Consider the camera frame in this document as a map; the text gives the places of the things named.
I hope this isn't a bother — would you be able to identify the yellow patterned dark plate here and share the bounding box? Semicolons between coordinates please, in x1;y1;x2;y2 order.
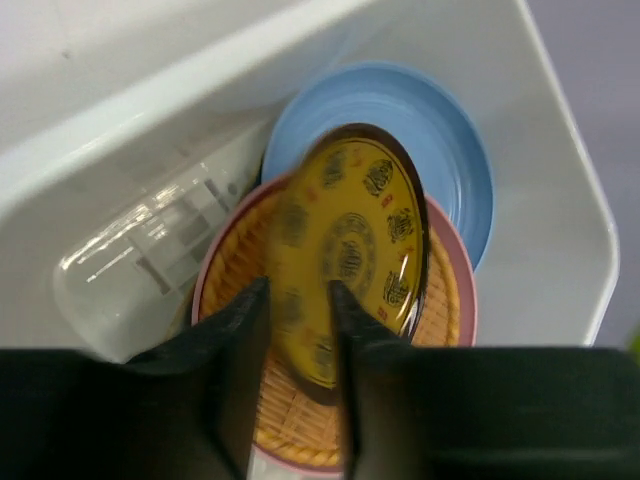
266;123;430;405

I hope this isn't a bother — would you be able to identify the white plastic bin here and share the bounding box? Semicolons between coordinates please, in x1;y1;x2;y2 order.
1;1;620;354

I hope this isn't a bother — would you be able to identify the green rectangular divided plate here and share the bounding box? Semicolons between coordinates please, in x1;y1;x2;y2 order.
54;120;272;362

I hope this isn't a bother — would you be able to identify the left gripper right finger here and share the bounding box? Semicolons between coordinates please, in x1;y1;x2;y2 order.
328;281;450;479

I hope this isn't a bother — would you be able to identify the blue round plate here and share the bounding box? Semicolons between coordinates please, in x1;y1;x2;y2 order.
260;62;495;268

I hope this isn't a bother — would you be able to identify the pink round plate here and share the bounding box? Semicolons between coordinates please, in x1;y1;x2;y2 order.
191;177;477;479

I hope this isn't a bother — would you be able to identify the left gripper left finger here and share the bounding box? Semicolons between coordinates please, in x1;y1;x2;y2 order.
124;277;270;479

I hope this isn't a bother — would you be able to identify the woven bamboo round plate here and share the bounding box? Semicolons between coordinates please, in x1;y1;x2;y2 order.
194;191;463;471

